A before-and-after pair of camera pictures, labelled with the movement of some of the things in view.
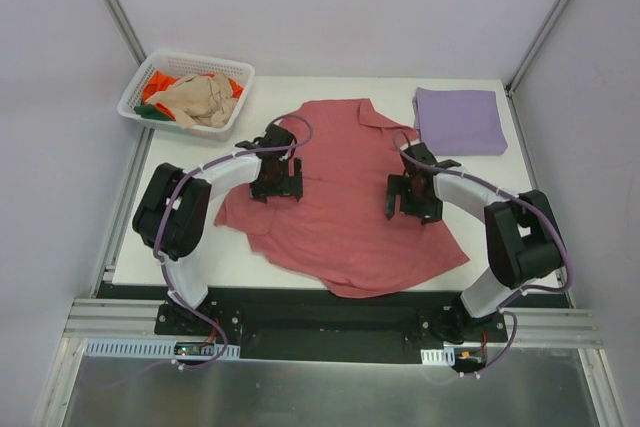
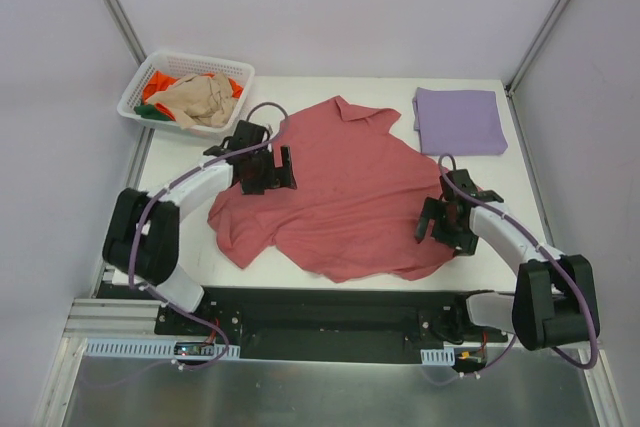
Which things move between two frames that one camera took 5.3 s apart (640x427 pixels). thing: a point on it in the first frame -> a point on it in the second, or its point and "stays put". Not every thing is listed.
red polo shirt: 338,235 stays put
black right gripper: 413,205 -> 442,229
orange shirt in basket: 155,82 stays put
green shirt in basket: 150,112 stays put
